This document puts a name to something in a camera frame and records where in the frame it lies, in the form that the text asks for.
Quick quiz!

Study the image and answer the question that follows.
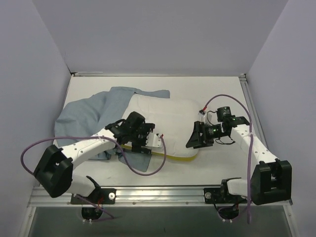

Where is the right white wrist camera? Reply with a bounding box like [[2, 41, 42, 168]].
[[198, 109, 207, 122]]

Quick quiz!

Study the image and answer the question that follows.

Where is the grey-blue pillowcase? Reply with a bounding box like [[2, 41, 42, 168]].
[[54, 86, 170, 172]]

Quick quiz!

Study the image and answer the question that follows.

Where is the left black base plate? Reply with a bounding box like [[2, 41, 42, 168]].
[[71, 188, 117, 204]]

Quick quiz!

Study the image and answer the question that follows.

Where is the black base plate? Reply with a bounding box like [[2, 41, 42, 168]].
[[71, 188, 117, 204], [203, 187, 247, 205]]

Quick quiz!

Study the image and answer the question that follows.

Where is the aluminium rail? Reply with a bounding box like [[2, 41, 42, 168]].
[[27, 184, 294, 207], [237, 75, 292, 193]]

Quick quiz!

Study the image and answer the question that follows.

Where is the white pillow yellow trim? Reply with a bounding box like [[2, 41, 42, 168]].
[[122, 94, 201, 161]]

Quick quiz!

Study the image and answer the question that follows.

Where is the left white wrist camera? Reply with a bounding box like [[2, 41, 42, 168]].
[[145, 132, 163, 148]]

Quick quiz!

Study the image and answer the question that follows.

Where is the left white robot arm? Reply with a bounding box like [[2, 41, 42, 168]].
[[34, 112, 162, 203]]

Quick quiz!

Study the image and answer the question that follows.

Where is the aluminium right side rail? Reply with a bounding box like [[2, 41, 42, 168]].
[[237, 75, 292, 193]]

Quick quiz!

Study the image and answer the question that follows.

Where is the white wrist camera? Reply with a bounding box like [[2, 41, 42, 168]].
[[145, 132, 163, 148], [198, 109, 207, 122]]

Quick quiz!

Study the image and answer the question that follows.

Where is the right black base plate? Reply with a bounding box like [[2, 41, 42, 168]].
[[203, 187, 247, 205]]

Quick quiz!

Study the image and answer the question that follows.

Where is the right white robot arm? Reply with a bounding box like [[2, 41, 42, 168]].
[[186, 107, 292, 205]]

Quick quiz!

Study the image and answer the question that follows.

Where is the aluminium front rail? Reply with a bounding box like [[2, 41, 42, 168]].
[[27, 184, 294, 207]]

